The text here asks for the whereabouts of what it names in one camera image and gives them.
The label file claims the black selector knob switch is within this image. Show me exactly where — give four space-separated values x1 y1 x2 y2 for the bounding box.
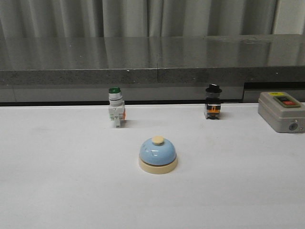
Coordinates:
204 83 222 120

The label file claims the grey stone counter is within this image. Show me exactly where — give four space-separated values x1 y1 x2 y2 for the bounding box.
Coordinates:
0 34 305 104

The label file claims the grey curtain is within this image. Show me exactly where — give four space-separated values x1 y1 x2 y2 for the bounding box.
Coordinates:
0 0 278 39

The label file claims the grey power switch box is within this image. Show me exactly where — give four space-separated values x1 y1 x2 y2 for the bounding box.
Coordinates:
258 92 305 133

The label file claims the blue and cream desk bell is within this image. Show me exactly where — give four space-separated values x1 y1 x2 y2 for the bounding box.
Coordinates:
139 135 178 175

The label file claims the green push button switch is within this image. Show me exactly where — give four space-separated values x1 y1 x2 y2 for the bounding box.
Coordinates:
108 87 126 128

